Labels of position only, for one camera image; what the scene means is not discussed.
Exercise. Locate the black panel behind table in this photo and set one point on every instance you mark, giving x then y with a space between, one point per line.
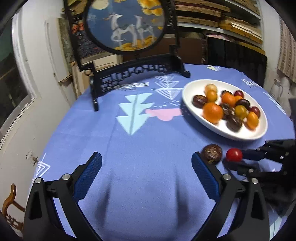
232 55

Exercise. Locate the pale beige round fruit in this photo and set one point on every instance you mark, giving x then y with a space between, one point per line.
209 87

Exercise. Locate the round deer screen ornament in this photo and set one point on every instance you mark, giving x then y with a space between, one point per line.
147 30

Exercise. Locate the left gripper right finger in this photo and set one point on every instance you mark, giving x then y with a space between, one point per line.
250 222

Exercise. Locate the beige woven curtain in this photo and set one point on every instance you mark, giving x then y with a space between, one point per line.
287 58

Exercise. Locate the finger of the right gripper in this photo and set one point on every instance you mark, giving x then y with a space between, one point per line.
259 154
250 170

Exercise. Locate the blue patterned tablecloth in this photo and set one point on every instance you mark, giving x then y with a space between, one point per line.
147 188

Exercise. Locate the orange cherry tomato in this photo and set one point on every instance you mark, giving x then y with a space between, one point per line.
211 95
240 111
252 120

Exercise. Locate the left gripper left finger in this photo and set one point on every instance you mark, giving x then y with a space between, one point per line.
42 221

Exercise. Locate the window with white frame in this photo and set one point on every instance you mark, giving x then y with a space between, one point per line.
17 87

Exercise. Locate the orange tangerine with stem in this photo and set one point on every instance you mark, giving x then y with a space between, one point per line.
229 99

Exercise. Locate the white wall shelf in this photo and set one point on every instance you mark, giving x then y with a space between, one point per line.
237 20

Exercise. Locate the wooden chair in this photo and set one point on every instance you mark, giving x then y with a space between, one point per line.
13 212

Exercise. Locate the white round plate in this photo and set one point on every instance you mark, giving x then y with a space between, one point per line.
197 87

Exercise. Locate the white thermos jug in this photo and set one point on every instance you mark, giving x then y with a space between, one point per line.
276 89

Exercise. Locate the red cherry tomato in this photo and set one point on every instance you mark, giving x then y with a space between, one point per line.
239 93
234 155
255 110

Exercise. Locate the dark water chestnut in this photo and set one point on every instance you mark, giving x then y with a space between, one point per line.
227 109
225 91
243 102
234 123
199 101
212 154

